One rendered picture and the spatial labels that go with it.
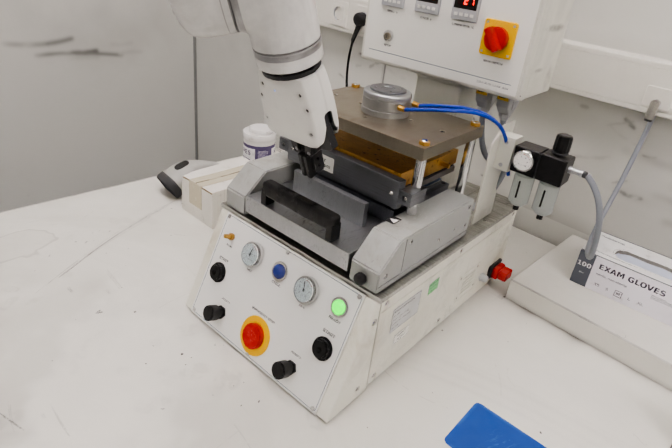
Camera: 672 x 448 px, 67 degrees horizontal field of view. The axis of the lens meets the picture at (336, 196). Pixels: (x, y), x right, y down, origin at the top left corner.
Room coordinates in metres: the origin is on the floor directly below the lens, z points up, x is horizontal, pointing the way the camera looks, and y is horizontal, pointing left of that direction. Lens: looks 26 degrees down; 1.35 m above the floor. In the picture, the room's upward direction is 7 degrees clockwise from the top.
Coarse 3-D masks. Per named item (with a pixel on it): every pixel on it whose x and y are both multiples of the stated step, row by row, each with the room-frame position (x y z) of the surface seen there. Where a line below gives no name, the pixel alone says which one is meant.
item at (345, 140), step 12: (348, 144) 0.78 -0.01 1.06; (360, 144) 0.79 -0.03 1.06; (372, 144) 0.79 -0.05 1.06; (360, 156) 0.73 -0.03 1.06; (372, 156) 0.74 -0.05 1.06; (384, 156) 0.75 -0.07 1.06; (396, 156) 0.75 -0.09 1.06; (408, 156) 0.76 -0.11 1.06; (444, 156) 0.78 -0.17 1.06; (456, 156) 0.81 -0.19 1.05; (384, 168) 0.70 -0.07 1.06; (396, 168) 0.70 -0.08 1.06; (408, 168) 0.71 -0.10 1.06; (432, 168) 0.76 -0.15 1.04; (444, 168) 0.79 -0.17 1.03; (408, 180) 0.70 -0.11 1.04; (432, 180) 0.76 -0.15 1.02
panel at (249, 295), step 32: (224, 224) 0.74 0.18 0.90; (224, 256) 0.71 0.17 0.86; (288, 256) 0.65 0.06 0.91; (224, 288) 0.68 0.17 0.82; (256, 288) 0.65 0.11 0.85; (288, 288) 0.63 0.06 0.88; (320, 288) 0.60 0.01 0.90; (352, 288) 0.58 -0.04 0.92; (224, 320) 0.65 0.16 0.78; (256, 320) 0.62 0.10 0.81; (288, 320) 0.60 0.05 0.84; (320, 320) 0.58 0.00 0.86; (352, 320) 0.56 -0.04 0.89; (256, 352) 0.59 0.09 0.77; (288, 352) 0.57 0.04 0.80; (288, 384) 0.55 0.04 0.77; (320, 384) 0.53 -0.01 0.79
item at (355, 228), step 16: (304, 176) 0.75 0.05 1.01; (256, 192) 0.75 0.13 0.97; (304, 192) 0.75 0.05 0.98; (320, 192) 0.73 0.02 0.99; (336, 192) 0.71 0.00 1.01; (256, 208) 0.72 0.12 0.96; (272, 208) 0.70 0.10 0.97; (336, 208) 0.70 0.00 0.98; (352, 208) 0.68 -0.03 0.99; (272, 224) 0.69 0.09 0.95; (288, 224) 0.67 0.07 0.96; (304, 224) 0.66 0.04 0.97; (352, 224) 0.68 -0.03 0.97; (368, 224) 0.68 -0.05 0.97; (304, 240) 0.65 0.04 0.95; (320, 240) 0.63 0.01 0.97; (336, 240) 0.63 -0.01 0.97; (352, 240) 0.63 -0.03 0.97; (336, 256) 0.61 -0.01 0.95; (352, 256) 0.60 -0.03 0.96
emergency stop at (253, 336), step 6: (252, 324) 0.62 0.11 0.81; (258, 324) 0.62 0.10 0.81; (246, 330) 0.61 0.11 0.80; (252, 330) 0.61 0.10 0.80; (258, 330) 0.60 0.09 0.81; (246, 336) 0.61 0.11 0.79; (252, 336) 0.60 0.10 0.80; (258, 336) 0.60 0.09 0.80; (246, 342) 0.60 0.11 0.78; (252, 342) 0.60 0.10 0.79; (258, 342) 0.59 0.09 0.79; (252, 348) 0.59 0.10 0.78
